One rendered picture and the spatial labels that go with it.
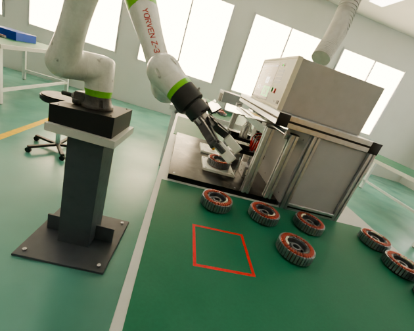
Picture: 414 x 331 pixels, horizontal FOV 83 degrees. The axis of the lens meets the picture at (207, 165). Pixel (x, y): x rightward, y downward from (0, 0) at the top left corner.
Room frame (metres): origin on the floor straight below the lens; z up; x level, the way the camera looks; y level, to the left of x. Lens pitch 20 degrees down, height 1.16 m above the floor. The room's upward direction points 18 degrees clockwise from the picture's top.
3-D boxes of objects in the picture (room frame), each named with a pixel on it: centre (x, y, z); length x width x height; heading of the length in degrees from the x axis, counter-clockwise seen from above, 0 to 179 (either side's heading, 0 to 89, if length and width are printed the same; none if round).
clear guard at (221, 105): (1.00, -0.07, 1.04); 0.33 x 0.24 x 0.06; 101
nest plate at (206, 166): (1.06, -0.05, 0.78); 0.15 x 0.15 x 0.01; 11
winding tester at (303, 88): (1.23, -0.34, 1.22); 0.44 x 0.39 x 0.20; 11
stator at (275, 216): (0.76, -0.25, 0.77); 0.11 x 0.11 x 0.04
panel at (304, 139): (1.23, -0.28, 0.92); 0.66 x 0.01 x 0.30; 11
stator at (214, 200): (0.74, -0.07, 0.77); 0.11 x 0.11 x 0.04
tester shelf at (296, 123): (1.24, -0.34, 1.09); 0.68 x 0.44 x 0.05; 11
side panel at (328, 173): (0.93, -0.48, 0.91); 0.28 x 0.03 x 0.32; 101
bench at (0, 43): (3.65, 3.38, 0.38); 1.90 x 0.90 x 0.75; 11
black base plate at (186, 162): (1.18, -0.04, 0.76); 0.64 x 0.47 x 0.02; 11
